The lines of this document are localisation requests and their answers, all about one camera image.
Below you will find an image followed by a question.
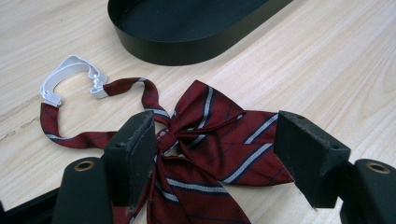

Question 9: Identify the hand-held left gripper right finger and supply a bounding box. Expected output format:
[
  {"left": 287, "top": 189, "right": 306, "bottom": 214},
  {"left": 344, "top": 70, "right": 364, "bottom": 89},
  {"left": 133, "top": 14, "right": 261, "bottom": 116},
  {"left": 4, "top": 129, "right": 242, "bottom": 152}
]
[{"left": 273, "top": 109, "right": 396, "bottom": 224}]

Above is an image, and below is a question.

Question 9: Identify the dark red striped bow tie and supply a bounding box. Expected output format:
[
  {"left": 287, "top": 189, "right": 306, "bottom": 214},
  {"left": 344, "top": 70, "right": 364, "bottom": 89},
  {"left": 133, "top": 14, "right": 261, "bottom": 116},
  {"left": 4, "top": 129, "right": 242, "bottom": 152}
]
[{"left": 38, "top": 54, "right": 295, "bottom": 224}]

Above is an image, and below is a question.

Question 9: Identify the black oval tray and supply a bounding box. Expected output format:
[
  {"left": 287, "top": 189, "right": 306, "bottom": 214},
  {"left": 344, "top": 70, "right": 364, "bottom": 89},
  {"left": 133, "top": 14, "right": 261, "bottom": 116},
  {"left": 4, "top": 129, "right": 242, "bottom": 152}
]
[{"left": 106, "top": 0, "right": 294, "bottom": 67}]

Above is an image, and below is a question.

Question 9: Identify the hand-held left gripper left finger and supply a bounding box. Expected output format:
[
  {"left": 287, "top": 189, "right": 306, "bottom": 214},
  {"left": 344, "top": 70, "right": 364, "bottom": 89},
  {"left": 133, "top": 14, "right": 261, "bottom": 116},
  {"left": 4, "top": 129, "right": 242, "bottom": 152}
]
[{"left": 50, "top": 109, "right": 157, "bottom": 224}]

